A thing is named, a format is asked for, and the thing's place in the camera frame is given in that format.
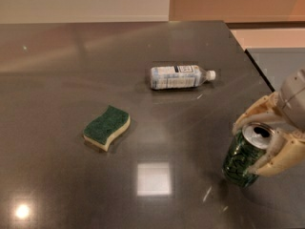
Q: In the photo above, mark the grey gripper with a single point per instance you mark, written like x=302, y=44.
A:
x=294, y=100

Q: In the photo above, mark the clear plastic water bottle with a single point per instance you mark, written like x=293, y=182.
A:
x=179, y=77

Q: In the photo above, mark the green and yellow sponge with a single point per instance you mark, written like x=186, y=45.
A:
x=103, y=130

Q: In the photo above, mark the green soda can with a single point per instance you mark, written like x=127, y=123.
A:
x=248, y=146

